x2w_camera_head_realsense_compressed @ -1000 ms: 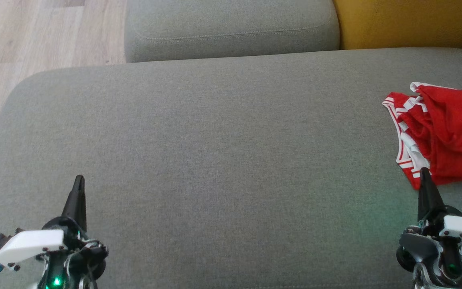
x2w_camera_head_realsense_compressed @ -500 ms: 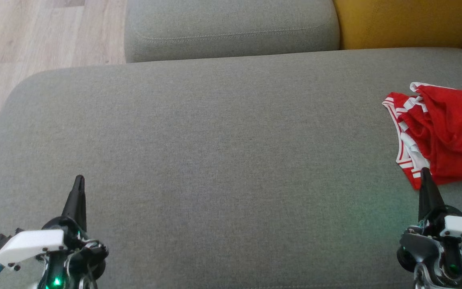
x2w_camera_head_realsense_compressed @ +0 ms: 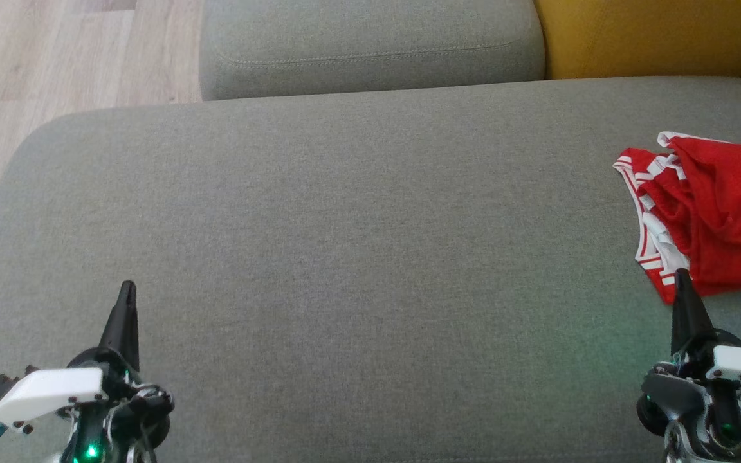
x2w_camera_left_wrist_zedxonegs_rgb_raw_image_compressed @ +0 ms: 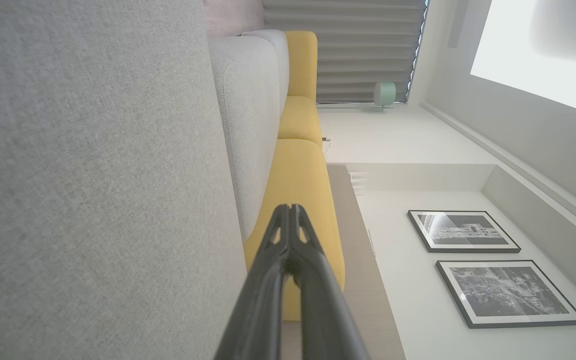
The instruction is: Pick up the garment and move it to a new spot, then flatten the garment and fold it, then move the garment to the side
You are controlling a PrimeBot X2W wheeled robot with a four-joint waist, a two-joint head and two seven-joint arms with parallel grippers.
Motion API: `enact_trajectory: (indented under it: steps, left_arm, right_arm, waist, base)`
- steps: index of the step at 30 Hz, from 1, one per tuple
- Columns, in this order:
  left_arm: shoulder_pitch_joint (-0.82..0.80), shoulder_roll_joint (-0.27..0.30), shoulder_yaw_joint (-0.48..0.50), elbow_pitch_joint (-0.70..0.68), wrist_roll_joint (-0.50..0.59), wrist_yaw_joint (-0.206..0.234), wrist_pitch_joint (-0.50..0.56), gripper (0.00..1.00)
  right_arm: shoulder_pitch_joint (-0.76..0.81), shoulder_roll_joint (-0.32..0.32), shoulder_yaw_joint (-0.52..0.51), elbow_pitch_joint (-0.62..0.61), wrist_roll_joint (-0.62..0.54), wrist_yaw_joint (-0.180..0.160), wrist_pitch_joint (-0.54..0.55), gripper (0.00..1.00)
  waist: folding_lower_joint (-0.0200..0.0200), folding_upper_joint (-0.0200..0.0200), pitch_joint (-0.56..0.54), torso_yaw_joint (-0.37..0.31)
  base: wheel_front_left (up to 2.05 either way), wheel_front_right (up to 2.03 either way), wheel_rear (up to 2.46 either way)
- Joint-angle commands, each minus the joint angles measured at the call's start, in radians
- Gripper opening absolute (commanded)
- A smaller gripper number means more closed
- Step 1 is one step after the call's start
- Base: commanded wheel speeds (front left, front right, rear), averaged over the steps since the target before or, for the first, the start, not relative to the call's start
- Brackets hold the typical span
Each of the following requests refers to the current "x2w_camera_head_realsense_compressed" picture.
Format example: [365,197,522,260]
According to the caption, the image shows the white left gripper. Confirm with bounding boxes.
[0,280,141,426]

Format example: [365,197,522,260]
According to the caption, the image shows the red shorts with white stripe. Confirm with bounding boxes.
[657,131,741,296]

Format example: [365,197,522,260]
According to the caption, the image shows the grey sofa seat cushion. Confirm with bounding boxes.
[0,76,741,463]

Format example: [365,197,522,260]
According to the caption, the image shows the yellow sofa cushion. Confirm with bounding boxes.
[533,0,741,80]

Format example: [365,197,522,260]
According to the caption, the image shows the grey sofa back cushion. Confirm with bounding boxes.
[199,0,546,102]

